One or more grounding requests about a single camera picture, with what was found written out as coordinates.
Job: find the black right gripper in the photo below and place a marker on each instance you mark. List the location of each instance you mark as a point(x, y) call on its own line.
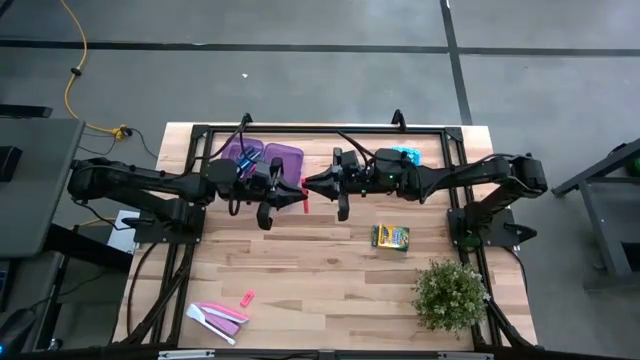
point(357, 180)

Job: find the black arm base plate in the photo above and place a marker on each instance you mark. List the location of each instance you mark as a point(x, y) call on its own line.
point(500, 235)
point(192, 232)

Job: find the green artificial potted plant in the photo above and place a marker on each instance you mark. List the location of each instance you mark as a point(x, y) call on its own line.
point(450, 297)

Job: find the black object on desk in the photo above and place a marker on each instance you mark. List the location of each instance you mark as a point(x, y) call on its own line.
point(10, 162)

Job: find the pink marker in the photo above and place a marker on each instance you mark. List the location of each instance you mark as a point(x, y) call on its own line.
point(305, 205)

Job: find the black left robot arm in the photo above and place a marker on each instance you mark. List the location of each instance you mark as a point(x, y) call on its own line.
point(140, 177)

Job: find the small pink eraser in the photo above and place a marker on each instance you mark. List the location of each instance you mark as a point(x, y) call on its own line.
point(247, 298)

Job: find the pink white stapler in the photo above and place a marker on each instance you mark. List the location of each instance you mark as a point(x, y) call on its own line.
point(220, 320)

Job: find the black frame clamp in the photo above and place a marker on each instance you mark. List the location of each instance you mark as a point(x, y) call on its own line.
point(398, 120)
point(245, 120)

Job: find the backlit computer keyboard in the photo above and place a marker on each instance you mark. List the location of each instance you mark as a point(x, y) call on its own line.
point(4, 285)

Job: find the black flat bar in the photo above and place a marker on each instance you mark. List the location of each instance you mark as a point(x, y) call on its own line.
point(25, 111)

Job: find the dark metal stand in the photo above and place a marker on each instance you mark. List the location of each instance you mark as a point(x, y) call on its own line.
point(600, 220)

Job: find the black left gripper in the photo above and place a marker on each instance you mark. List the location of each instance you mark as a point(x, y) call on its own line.
point(250, 190)

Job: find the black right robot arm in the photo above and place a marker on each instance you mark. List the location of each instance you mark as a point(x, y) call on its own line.
point(450, 177)

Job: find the black aluminium table frame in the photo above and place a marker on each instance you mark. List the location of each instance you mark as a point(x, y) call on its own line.
point(325, 129)

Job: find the purple plastic pencil case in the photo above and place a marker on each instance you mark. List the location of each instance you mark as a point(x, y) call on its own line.
point(287, 157)

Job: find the white flat box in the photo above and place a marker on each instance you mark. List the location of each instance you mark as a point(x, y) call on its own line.
point(117, 235)

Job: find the black computer mouse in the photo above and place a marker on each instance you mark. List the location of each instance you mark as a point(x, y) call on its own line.
point(17, 327)

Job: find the grey office desk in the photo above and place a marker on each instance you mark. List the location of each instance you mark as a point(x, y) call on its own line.
point(40, 200)

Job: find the yellow green crayon box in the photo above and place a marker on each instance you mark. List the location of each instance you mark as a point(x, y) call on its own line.
point(391, 237)

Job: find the grey keyboard desk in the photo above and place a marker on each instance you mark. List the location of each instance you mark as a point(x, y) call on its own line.
point(30, 280)

